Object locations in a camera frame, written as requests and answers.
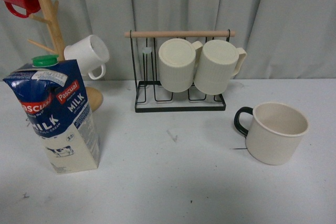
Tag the cream ribbed mug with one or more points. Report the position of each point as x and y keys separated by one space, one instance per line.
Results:
x=177 y=58
x=219 y=61

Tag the cream mug black handle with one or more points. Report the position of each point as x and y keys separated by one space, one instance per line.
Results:
x=272 y=130

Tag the blue Pascual milk carton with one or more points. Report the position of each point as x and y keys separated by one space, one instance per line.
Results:
x=54 y=98

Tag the left cream ribbed mug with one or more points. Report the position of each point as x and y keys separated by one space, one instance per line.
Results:
x=177 y=58

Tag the wooden mug tree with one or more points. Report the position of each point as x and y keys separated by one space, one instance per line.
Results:
x=49 y=17

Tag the white mug on tree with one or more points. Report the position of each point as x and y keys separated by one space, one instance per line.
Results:
x=91 y=55

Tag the black wire mug rack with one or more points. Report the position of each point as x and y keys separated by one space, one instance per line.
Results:
x=150 y=96

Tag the right cream ribbed mug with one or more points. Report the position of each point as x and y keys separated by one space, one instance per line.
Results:
x=219 y=61

